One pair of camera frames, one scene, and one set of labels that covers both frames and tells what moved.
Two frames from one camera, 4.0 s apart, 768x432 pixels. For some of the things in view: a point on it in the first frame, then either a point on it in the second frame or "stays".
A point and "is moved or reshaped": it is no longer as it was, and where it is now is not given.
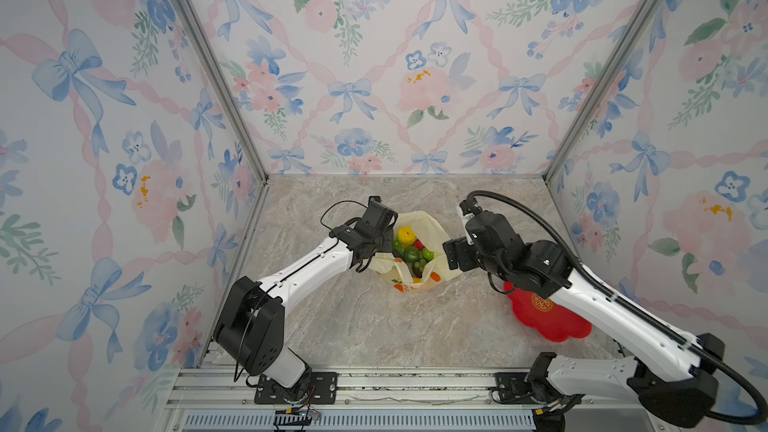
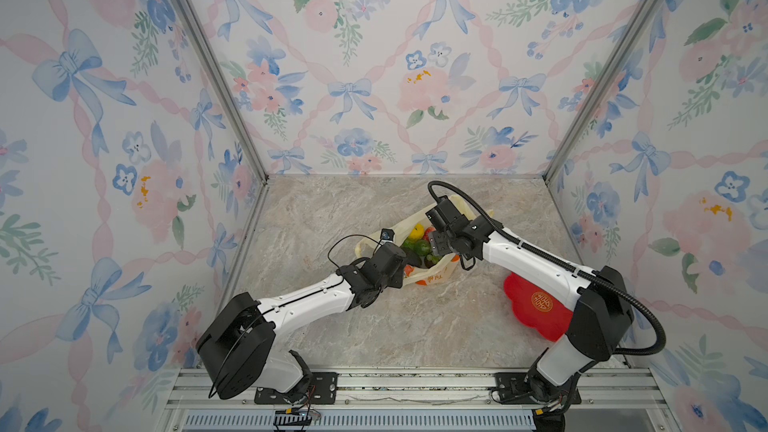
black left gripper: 388,246 → 398,281
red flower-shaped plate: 554,320 stays
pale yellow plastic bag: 397,272 is moved or reshaped
